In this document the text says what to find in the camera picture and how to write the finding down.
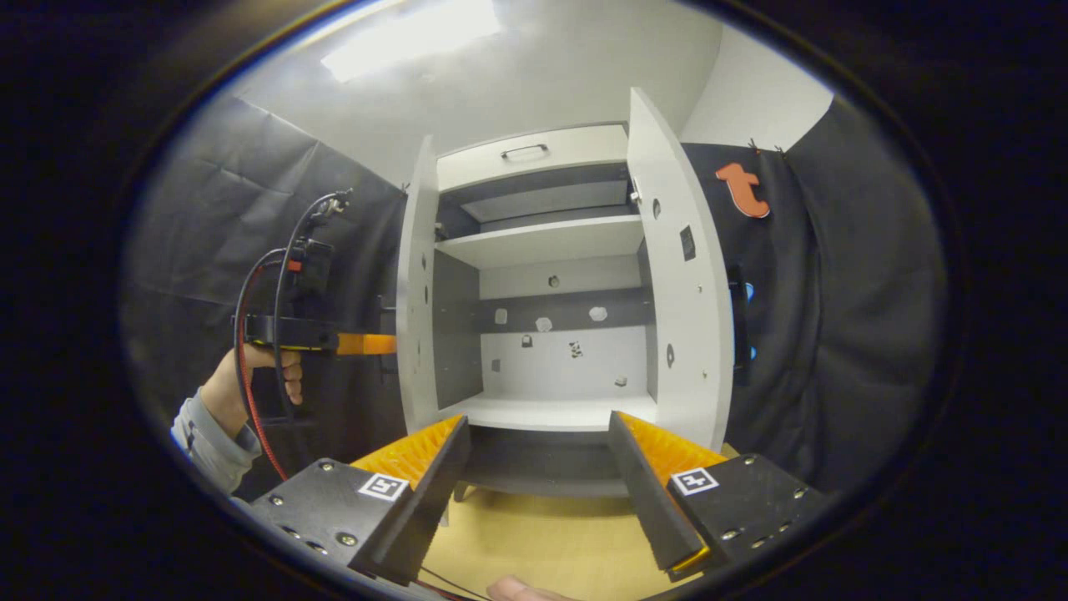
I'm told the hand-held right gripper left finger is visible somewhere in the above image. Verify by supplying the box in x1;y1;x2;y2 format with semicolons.
250;415;472;587

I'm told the beige double-door shoe cabinet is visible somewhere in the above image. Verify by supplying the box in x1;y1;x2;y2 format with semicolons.
432;124;662;502

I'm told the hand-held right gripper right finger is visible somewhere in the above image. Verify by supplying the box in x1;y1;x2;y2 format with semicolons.
607;411;831;583

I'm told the beige cabinet door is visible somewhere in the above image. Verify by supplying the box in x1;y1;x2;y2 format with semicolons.
396;135;443;435
626;88;752;456

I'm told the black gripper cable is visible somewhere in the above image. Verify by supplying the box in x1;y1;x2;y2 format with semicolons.
234;190;351;418

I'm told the white cabinet shelf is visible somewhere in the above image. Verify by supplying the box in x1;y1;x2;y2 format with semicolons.
440;392;660;432
434;215;646;270

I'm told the red gripper cable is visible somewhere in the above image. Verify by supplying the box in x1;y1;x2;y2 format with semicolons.
237;317;290;482

